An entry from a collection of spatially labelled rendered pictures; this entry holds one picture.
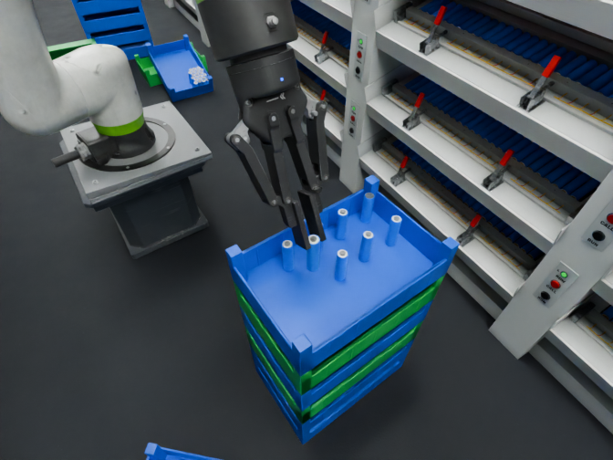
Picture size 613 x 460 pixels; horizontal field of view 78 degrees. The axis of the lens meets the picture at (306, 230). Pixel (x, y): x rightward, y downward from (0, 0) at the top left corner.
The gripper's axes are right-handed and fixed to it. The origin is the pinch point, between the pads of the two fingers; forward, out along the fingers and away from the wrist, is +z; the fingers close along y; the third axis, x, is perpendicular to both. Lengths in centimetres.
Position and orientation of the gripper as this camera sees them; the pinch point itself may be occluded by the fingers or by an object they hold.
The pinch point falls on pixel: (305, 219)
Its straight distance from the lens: 50.2
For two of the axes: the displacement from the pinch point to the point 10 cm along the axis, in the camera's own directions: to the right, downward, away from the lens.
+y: -8.2, 4.3, -3.8
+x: 5.3, 2.8, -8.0
